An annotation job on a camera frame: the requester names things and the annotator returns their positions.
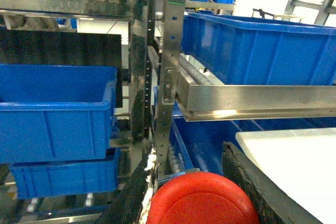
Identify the lower blue bin left shelf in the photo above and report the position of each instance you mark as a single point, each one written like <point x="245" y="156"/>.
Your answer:
<point x="48" y="179"/>

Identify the steel perforated upright post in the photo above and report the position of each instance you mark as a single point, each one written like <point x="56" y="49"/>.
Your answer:
<point x="172" y="37"/>

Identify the blue bin on left shelf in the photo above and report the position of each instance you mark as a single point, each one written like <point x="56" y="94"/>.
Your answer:
<point x="56" y="113"/>

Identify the large blue bin left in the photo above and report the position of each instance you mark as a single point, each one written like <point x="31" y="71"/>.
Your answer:
<point x="257" y="51"/>

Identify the stainless steel shelf rail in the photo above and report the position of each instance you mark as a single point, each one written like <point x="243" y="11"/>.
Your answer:
<point x="209" y="102"/>

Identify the left gripper black white-stained left finger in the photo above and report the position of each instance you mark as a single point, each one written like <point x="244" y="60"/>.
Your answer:
<point x="135" y="197"/>

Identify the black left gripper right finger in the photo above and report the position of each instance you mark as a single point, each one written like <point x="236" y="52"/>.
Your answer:
<point x="272" y="204"/>

